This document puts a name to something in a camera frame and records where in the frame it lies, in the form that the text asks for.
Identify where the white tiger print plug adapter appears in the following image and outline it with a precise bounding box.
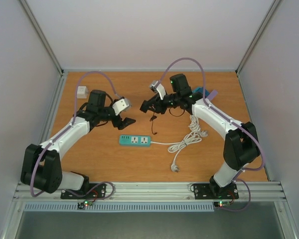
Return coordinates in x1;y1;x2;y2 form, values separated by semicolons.
76;86;89;99

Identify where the black power adapter with cable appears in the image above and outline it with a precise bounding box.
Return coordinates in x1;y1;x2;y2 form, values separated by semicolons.
140;100;157;135

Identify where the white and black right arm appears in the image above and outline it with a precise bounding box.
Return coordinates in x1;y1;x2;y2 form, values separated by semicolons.
140;74;262;198

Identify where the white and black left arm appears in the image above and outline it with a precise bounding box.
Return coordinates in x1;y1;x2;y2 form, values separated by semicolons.
20;90;135;198

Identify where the blue cube socket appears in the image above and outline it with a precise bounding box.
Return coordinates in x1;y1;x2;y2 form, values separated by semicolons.
193;87;210;97

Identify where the teal power strip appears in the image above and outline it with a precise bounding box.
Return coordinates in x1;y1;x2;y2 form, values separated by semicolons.
119;134;151;147

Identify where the purple power strip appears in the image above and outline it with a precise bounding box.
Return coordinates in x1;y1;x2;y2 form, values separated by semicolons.
207;90;218;101

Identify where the left controller board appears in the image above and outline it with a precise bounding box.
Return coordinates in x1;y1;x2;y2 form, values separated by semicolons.
77;201;94;210

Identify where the controller board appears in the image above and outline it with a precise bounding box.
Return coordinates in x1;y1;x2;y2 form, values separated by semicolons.
214;201;232;208
77;201;94;210

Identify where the right controller board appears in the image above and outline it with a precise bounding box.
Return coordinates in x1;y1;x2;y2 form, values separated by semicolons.
214;201;232;208

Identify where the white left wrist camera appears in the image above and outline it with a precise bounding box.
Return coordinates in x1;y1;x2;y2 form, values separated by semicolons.
112;98;132;116

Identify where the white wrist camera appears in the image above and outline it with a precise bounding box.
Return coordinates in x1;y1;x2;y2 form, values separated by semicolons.
112;98;132;116
149;81;166;100

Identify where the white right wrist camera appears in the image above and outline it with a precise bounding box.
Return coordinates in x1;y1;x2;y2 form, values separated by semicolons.
149;81;166;100

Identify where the white power strip cord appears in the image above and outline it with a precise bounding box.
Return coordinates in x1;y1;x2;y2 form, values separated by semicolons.
150;114;209;173

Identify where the aluminium front rail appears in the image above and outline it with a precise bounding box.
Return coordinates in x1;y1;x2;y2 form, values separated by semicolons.
12;181;287;202

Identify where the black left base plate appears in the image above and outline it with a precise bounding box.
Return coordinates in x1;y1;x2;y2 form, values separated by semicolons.
60;183;107;200

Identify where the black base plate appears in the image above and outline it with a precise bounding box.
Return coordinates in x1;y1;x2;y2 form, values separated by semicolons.
190;183;239;200
60;183;107;200

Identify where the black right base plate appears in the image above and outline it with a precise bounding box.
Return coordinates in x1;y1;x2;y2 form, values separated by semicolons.
190;183;239;200

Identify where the slotted grey cable duct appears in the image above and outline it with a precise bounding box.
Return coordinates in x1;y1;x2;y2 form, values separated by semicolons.
24;202;214;213

